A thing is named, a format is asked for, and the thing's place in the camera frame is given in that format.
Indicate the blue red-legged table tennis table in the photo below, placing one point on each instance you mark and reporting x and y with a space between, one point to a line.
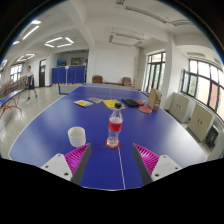
10 97

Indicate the tall dark-framed window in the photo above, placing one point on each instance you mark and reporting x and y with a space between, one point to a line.
155 71

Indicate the grey notebook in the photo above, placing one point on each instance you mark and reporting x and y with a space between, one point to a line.
94 100

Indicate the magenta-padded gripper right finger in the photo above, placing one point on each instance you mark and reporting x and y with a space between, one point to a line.
164 166

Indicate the brown cardboard box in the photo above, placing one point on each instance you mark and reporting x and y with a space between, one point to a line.
154 99

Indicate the person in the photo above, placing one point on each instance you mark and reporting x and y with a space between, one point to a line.
31 81

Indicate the black paddle case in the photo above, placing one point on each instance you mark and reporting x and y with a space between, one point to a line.
130 102

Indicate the white cabinet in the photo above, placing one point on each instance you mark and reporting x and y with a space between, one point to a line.
179 107
199 122

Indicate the white cup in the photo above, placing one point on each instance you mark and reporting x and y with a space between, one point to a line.
77 137

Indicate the clear red-labelled drink bottle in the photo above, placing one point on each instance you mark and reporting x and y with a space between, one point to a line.
115 126

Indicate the ceiling air conditioner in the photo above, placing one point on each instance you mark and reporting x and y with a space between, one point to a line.
126 39

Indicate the dark door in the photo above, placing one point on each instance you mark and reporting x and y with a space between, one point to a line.
42 74

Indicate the black bin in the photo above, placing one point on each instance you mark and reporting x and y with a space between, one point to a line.
212 136

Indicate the blue partition wall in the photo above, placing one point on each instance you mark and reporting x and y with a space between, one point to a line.
68 74

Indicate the ceiling light group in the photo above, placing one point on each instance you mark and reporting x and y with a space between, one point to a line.
30 32

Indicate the red table tennis paddle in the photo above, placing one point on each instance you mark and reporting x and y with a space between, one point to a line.
140 102
145 109

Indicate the large dark-framed window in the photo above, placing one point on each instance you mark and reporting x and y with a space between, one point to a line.
203 86

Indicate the yellow and blue book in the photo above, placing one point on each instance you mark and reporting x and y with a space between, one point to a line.
83 103

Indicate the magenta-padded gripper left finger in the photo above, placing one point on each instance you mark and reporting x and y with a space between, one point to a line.
59 166

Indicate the brown armchair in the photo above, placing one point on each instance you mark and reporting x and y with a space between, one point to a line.
97 79
127 81

